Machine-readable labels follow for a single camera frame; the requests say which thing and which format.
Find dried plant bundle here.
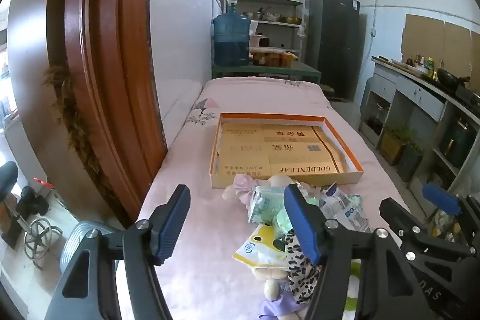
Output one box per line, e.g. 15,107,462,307
42,64,115,195

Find leopard print pouch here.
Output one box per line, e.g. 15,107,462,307
281,230,323,304

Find black stock pot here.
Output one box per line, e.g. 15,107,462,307
439,118,475,168

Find green tissue pack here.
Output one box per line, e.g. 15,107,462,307
247,187,290,224

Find cardboard wall panels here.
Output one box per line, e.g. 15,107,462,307
400,14,480,75

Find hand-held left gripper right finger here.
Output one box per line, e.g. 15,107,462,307
283,184,445,320

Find grey kitchen counter cabinet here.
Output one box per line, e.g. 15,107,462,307
358,57,480,201

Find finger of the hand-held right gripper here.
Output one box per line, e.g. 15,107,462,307
422,182,480,231
379,197,476,261

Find white purple plastic packet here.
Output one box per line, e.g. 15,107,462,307
319,183,373,233

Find dark grey refrigerator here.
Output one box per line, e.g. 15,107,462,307
305,0,361,101

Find black wok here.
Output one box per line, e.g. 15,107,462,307
436,67,471,88

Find yellow white packet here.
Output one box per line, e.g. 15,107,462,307
232,223,290,268

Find potted plant box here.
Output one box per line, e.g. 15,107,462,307
380,125,413,166
397,145,425,183

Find plush bear with pink bow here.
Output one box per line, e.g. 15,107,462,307
222,173,312,206

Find green table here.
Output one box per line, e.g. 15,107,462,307
212,59,322,84

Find mint green sponge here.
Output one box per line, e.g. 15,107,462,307
274,209,298,235

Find green fuzzy scrunchie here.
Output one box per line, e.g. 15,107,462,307
345,268,363,311

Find brown wooden door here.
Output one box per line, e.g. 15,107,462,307
46,0,168,221

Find black gas stove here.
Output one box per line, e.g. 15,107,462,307
455,83,480,104

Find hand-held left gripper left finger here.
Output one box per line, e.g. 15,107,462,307
45,184,192,320

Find orange rimmed cardboard box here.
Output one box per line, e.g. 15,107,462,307
209,112,365,189

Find blue water jug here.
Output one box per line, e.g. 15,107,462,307
212,0,251,66

